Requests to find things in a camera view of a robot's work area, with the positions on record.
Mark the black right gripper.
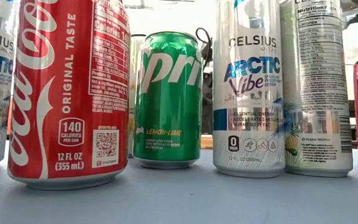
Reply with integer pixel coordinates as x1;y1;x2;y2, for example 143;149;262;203
201;46;214;103

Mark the white Celsius can yellow base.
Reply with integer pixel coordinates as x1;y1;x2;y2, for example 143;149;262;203
128;33;147;158
280;0;354;178

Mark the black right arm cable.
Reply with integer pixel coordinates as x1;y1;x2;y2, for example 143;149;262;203
195;27;213;63

